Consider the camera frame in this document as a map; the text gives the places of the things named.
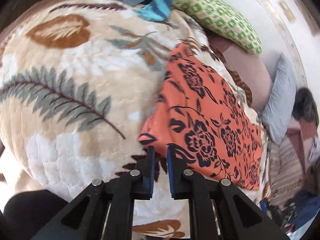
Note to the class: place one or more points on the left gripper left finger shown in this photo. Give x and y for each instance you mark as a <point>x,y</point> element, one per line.
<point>104,210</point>

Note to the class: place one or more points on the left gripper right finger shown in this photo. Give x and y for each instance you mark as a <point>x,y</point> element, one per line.
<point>217,209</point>

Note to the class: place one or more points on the orange floral garment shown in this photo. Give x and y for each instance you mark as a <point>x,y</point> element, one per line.
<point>197,115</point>

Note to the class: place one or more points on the striped floral bedding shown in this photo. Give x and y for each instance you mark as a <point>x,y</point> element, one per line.
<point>286,176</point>

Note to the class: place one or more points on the grey blue pillow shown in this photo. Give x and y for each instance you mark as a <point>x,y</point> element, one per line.
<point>277,113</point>

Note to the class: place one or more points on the dark furry garment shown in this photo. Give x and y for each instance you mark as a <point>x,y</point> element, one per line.
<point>305,106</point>

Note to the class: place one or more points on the leaf print blanket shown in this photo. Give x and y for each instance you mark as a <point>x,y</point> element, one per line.
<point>79,79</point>

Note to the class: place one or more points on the pink bolster pillow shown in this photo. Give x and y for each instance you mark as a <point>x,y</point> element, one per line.
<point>249,67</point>

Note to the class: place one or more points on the green checkered pillow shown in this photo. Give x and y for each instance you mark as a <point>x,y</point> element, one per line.
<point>222,19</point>

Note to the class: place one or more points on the teal striped sock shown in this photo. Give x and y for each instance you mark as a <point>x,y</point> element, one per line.
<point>155,10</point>

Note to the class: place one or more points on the beige wall switch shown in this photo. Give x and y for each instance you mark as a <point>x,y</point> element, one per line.
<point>287,11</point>

